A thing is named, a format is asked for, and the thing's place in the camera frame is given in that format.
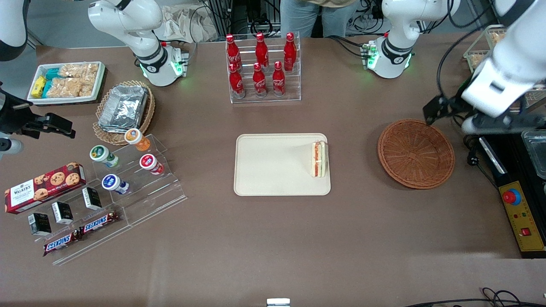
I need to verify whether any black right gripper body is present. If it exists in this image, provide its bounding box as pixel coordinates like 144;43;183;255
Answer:
0;83;42;138

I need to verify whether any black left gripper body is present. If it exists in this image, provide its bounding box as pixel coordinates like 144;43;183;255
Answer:
448;75;478;116

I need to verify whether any triangular white bread sandwich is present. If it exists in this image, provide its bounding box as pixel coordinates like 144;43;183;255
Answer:
311;141;327;178

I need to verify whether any brown wicker basket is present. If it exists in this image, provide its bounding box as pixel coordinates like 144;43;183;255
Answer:
378;119;456;190

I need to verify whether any white rectangular snack tray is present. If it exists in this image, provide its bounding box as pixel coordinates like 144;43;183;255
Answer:
27;61;106;105

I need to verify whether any light wicker basket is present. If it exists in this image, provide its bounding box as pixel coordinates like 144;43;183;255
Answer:
93;80;156;146

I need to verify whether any cream plastic tray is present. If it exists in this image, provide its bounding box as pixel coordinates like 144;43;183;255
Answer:
234;133;331;197

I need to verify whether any clear bag of rice crackers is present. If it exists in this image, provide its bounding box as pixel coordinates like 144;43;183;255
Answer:
59;63;99;79
46;77;95;98

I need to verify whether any green lid yogurt cup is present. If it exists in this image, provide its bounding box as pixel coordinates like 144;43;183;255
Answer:
90;145;120;168

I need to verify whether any red Walkers cookie box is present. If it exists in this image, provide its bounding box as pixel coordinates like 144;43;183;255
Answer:
4;162;87;214

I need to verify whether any stack of foil containers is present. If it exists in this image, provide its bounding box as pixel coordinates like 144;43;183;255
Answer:
98;85;148;133

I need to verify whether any small black box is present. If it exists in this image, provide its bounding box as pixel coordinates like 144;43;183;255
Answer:
51;202;74;225
82;187;103;211
28;213;52;237

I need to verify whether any blue lid yogurt cup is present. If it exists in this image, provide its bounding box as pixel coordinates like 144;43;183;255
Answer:
102;174;130;195

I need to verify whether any orange lid yogurt cup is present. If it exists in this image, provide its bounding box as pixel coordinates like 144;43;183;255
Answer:
125;128;151;152

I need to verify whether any black appliance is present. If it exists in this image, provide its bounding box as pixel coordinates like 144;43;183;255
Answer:
479;128;546;259

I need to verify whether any steel pan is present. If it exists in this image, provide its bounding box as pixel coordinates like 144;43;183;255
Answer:
521;130;546;180

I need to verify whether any red lid yogurt cup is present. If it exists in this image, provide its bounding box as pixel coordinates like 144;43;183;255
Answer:
139;154;165;176

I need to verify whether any Snickers chocolate bar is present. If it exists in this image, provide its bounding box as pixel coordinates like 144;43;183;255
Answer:
79;211;121;236
43;230;84;257

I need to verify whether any clear acrylic stepped stand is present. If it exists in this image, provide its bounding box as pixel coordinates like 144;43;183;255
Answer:
15;187;133;266
91;134;188;227

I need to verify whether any yellow control panel box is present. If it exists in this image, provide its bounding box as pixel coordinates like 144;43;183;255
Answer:
499;181;546;252

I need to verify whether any clear acrylic bottle rack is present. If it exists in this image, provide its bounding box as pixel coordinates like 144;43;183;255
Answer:
225;32;302;104

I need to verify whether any person in jeans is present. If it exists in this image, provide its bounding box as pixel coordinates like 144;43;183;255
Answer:
279;0;358;38

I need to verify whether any red cola bottle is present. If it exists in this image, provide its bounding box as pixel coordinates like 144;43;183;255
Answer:
272;61;286;97
229;63;245;99
283;33;297;72
255;33;269;71
252;63;267;98
226;34;242;71

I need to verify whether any crumpled beige bag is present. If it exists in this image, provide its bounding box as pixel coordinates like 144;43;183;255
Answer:
154;4;218;43

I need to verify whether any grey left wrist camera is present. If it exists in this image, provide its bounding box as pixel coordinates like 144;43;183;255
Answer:
461;113;546;135

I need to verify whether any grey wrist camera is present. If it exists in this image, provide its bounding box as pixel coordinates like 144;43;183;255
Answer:
0;139;24;156
461;113;546;135

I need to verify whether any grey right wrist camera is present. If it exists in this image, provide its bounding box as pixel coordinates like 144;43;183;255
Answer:
0;139;24;156

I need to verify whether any white wire rack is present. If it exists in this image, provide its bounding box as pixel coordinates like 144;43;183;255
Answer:
464;24;546;108

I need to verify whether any black power cable with plug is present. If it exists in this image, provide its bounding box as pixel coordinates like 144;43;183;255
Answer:
466;136;500;188

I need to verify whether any black left arm base cable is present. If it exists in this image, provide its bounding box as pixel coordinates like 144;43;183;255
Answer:
328;35;370;58

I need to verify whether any black arm base cable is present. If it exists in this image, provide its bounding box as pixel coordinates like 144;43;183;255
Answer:
187;4;214;65
328;35;370;58

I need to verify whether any black background cable bundle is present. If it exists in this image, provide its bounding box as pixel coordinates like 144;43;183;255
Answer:
357;0;383;36

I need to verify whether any black right arm base cable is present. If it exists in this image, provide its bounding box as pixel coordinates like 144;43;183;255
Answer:
187;4;214;65

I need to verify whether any black cable at table edge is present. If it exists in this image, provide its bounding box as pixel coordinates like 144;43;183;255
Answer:
403;288;546;307

